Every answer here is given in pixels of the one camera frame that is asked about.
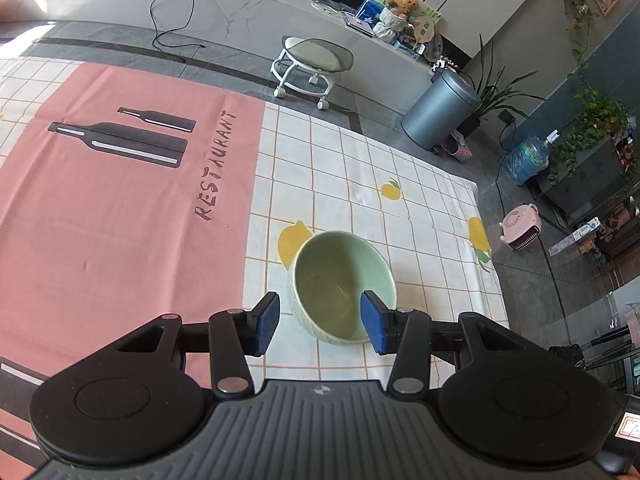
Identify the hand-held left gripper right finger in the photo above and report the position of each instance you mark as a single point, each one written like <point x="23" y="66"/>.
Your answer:
<point x="375" y="327"/>

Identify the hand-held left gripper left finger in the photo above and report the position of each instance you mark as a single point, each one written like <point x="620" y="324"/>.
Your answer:
<point x="265" y="327"/>

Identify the green ceramic bowl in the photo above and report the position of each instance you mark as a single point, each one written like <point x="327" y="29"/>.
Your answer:
<point x="330" y="280"/>

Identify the pink space heater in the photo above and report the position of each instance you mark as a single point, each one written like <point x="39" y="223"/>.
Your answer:
<point x="520" y="227"/>

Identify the pink and white checked tablecloth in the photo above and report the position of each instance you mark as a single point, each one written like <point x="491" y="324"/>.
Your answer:
<point x="125" y="220"/>

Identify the patterned gift bag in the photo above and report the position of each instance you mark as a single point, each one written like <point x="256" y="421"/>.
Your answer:
<point x="456" y="147"/>

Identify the white power strip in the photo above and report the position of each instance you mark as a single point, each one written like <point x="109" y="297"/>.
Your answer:
<point x="572" y="237"/>

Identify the blue water bottle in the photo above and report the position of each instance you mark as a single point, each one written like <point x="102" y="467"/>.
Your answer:
<point x="525" y="160"/>

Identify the grey round trash can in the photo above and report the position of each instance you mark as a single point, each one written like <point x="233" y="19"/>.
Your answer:
<point x="435" y="110"/>

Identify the dark cabinet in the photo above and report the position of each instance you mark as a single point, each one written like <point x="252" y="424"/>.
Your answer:
<point x="580" y="185"/>

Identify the long-leaf potted plant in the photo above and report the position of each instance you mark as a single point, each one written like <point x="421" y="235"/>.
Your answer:
<point x="487" y="95"/>

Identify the white rolling stool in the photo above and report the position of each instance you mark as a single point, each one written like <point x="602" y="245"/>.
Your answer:
<point x="315" y="57"/>

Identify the patterned round dish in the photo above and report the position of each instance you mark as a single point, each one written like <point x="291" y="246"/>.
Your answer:
<point x="434" y="47"/>

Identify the round hand fan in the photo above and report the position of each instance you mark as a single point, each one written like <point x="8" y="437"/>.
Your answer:
<point x="424" y="32"/>

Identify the white woven basket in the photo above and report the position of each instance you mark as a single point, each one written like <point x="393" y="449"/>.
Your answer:
<point x="389" y="25"/>

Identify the green ivy plant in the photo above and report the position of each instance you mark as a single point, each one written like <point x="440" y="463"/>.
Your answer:
<point x="595" y="115"/>

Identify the colourful picture board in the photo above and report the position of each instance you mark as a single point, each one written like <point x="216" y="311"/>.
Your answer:
<point x="372" y="5"/>

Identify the brown teddy bear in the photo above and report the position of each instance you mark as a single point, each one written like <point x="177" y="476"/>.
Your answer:
<point x="402" y="4"/>

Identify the hanging vine plant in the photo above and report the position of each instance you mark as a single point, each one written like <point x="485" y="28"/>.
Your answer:
<point x="580" y="10"/>

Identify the wall socket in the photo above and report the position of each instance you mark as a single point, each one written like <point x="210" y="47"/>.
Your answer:
<point x="509" y="117"/>

